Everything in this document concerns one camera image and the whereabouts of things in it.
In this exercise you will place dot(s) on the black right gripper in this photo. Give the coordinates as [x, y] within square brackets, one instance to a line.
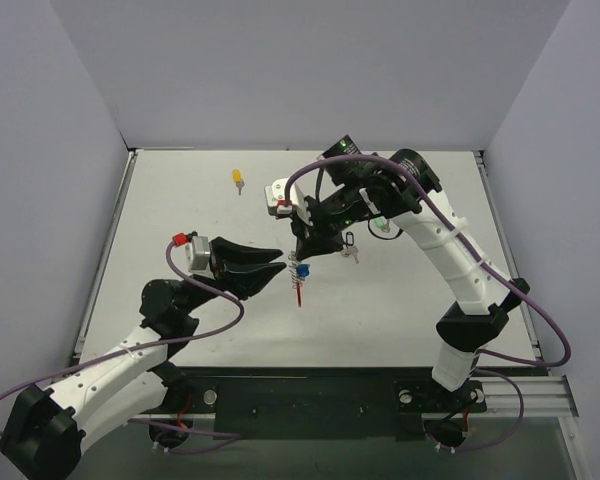
[310, 226]

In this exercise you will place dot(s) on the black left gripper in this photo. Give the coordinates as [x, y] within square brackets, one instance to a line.
[218, 265]

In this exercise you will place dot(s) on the key with blue tag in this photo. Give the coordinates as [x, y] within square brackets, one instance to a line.
[302, 271]

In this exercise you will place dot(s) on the metal key organiser red handle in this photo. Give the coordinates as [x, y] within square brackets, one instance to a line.
[297, 283]

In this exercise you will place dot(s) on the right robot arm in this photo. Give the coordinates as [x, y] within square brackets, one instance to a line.
[404, 190]

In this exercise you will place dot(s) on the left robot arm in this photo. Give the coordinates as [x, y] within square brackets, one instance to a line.
[49, 429]

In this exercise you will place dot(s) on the keys with black tags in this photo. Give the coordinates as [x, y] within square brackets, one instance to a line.
[350, 250]

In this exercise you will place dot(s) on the key with green tag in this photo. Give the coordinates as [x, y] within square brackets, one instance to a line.
[382, 224]

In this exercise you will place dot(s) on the key with yellow tag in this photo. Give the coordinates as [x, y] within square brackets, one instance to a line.
[238, 180]

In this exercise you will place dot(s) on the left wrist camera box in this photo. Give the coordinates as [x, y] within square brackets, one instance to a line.
[197, 251]

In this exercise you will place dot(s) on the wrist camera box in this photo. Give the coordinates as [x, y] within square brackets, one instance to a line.
[197, 251]
[286, 200]

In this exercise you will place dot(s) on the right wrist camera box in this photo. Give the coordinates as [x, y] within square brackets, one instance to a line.
[286, 200]

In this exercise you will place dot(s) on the aluminium front rail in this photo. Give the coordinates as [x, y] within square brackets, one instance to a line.
[530, 395]

